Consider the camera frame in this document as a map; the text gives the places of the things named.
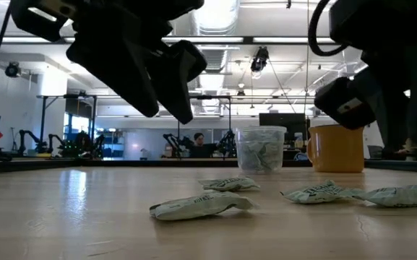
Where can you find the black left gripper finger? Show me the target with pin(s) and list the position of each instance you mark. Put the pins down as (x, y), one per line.
(121, 72)
(183, 83)

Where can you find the green white stevia packet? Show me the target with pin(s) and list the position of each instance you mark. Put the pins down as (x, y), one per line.
(201, 206)
(230, 184)
(399, 196)
(316, 193)
(271, 162)
(249, 162)

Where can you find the orange mug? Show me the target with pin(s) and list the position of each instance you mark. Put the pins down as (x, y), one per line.
(334, 151)

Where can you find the black monitor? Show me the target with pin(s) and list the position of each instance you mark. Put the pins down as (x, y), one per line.
(295, 121)

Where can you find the person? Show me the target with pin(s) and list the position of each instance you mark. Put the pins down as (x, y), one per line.
(198, 138)

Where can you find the rig crossbar with lights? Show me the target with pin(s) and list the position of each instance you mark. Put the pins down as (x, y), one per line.
(230, 39)

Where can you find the clear plastic cup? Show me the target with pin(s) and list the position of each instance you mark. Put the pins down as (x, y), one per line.
(260, 137)

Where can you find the black ceiling spotlight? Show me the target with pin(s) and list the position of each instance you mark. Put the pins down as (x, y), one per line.
(12, 69)

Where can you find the black background rig frame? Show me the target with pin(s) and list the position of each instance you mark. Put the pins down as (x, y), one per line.
(42, 126)
(230, 119)

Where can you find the silver ventilation duct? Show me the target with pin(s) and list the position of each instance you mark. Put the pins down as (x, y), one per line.
(222, 18)

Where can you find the black overhead rig camera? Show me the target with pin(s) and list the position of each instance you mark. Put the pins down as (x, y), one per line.
(259, 61)

